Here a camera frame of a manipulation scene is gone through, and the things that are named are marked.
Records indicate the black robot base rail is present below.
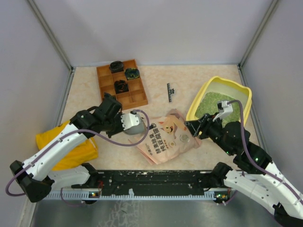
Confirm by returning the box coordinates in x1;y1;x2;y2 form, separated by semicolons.
72;170;227;196

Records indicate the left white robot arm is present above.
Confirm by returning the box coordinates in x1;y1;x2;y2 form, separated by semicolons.
9;93;123;203

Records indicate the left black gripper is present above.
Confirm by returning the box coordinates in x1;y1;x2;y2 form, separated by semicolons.
103;111;130;138

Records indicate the black bag sealing clip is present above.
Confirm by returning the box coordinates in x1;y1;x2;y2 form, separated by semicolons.
167;83;175;103

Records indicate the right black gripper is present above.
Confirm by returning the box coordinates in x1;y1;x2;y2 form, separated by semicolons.
184;112;234;155

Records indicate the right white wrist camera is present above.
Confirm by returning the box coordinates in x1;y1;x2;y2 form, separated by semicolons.
213;100;233;122

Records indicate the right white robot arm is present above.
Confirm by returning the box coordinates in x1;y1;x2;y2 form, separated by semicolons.
185;114;303;227

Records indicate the black rolled item top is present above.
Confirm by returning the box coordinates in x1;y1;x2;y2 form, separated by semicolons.
109;61;124;73

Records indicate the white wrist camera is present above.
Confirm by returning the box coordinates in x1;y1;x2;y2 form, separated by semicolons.
121;110;141;131
213;100;233;122

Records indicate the green cat litter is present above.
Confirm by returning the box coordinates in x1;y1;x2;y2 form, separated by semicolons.
195;92;240;127

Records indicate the pink cat litter bag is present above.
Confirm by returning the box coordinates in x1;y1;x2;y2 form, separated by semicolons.
136;109;201;165

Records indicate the wooden compartment tray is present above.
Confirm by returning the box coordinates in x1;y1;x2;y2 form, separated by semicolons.
96;59;148;110

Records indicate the silver metal scoop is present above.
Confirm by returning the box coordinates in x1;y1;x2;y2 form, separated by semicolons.
124;118;146;135

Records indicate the yellow cloth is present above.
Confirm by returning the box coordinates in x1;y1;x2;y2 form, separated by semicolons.
36;121;98;171

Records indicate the black green rolled item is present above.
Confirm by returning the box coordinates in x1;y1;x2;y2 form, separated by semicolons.
125;68;140;80

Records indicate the black orange rolled item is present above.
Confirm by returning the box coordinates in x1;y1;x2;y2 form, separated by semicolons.
114;80;129;94

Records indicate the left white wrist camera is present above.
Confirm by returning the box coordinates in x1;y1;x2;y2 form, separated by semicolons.
121;110;141;131

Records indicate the yellow litter box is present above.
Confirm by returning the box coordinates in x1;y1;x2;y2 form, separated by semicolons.
186;76;252;123

